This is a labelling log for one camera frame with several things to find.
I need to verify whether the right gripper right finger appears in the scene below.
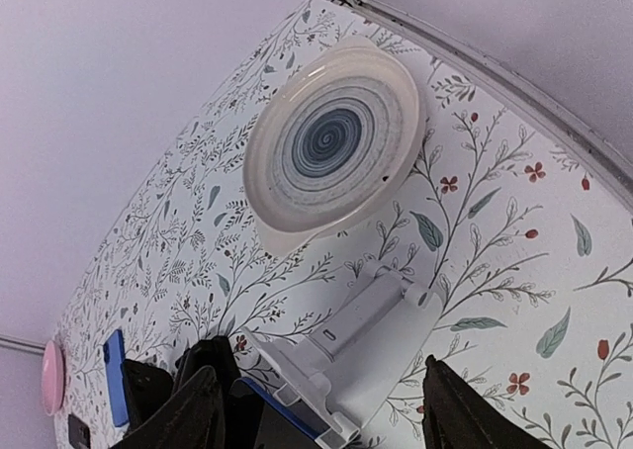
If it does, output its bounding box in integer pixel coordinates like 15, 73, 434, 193
423, 355, 544, 449

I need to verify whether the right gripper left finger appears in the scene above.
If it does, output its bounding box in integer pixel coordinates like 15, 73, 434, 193
113, 366, 226, 449

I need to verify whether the black phone teal edge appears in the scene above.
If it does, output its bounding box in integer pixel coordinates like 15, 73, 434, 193
122, 359, 173, 431

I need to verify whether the white folding phone stand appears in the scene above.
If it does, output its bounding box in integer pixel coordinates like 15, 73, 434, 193
243, 260, 446, 448

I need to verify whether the black phone far left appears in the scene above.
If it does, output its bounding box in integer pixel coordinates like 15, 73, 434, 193
67, 414, 91, 449

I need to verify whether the pink plate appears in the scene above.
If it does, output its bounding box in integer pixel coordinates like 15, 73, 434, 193
41, 340, 65, 416

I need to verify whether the right aluminium frame post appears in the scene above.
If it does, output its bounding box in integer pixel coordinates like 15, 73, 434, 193
340, 0, 632, 208

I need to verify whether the black phone blue case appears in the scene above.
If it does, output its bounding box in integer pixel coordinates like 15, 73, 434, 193
225, 378, 318, 449

